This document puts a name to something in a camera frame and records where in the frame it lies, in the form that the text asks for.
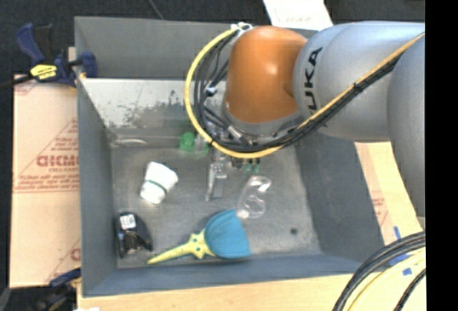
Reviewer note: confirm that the blue and yellow toy squid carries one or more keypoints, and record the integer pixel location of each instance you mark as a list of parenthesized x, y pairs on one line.
[(225, 234)]

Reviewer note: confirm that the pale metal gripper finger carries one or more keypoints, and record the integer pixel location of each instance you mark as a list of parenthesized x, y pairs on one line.
[(210, 184), (220, 186)]

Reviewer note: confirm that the clear safety glasses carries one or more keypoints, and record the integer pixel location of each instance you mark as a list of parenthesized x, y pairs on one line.
[(253, 200)]

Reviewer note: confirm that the brown cardboard board, red print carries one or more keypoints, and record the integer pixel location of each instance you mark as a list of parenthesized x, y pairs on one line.
[(43, 159)]

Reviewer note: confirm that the grey metal bin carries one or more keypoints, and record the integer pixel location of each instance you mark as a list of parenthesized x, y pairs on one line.
[(200, 173)]

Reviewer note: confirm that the black box with white label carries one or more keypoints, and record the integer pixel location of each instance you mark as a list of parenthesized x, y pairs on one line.
[(131, 234)]

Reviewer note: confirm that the white cup with green band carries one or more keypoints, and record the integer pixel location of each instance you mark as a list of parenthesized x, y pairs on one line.
[(157, 181)]

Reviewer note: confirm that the clear green plastic cup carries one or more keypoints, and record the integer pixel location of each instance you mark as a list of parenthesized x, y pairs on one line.
[(187, 143)]

